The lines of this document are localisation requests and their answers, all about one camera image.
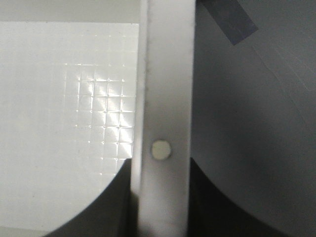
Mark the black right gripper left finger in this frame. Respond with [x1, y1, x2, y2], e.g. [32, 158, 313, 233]
[46, 159, 139, 237]

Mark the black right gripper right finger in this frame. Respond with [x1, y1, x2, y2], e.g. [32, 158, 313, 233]
[188, 158, 286, 237]

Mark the white plastic tote bin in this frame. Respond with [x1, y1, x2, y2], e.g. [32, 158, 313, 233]
[0, 0, 196, 237]

